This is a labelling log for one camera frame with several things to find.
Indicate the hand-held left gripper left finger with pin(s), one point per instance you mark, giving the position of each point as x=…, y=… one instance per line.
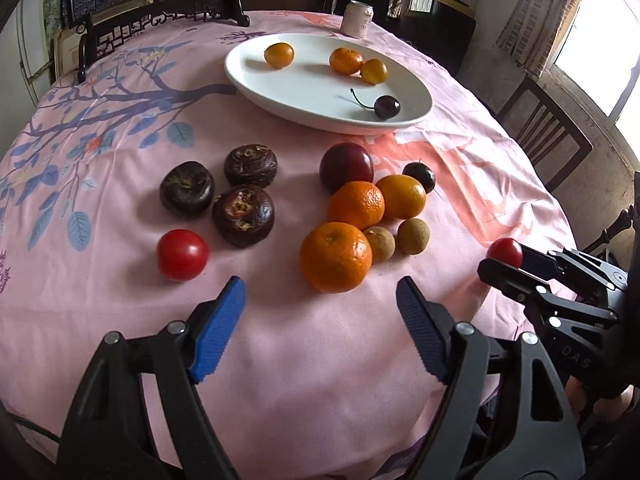
x=220, y=327

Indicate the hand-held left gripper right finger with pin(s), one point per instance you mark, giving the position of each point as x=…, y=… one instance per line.
x=422, y=330

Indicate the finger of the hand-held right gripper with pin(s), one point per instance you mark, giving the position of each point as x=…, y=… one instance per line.
x=505, y=274
x=535, y=259

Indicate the small red cherry tomato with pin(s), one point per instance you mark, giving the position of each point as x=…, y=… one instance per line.
x=504, y=251

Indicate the white oval plate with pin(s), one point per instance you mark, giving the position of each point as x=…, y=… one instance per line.
x=300, y=87

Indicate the person's right hand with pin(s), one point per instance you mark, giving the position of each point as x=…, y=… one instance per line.
x=612, y=407

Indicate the pink printed tablecloth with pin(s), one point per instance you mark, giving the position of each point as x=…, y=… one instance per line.
x=280, y=360

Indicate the large red tomato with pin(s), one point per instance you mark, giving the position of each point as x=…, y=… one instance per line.
x=182, y=254

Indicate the dark wooden chair finial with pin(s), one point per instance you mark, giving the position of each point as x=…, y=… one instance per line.
x=612, y=230

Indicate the brown longan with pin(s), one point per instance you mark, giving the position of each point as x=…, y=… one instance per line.
x=413, y=235
x=380, y=244

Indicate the large orange mandarin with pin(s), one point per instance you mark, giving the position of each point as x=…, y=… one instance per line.
x=335, y=257

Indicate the dark brown water chestnut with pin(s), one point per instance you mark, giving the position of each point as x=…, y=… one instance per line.
x=243, y=215
x=187, y=189
x=250, y=165

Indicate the brown slatted wooden chair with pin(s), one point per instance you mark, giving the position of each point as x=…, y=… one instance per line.
x=547, y=132

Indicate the smooth orange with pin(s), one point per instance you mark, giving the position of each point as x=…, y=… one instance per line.
x=403, y=195

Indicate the small dark plum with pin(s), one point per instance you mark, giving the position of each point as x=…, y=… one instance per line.
x=420, y=175

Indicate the medium orange mandarin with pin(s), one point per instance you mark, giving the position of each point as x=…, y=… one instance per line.
x=356, y=204

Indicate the dark red plum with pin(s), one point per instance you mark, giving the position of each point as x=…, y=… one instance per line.
x=346, y=166

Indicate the dark cherry with stem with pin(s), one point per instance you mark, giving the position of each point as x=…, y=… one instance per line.
x=386, y=107

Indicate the window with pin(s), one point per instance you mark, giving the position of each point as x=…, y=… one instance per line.
x=600, y=45

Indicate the round orange kumquat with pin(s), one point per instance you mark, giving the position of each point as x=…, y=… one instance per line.
x=278, y=55
x=373, y=71

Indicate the brick pattern curtain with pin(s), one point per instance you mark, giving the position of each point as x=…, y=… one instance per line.
x=542, y=10

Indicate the small mandarin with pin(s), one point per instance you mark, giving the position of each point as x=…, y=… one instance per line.
x=346, y=60

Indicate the white drink can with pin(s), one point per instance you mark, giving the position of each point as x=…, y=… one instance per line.
x=358, y=19

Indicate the dark carved wooden chair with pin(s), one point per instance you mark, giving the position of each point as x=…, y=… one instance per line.
x=165, y=15

